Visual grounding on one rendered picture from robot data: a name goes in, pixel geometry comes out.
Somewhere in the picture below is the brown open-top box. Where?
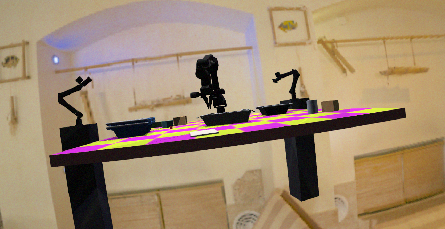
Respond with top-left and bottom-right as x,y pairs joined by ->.
321,100 -> 339,112

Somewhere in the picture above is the tan box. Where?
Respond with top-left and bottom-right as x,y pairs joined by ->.
173,116 -> 188,126

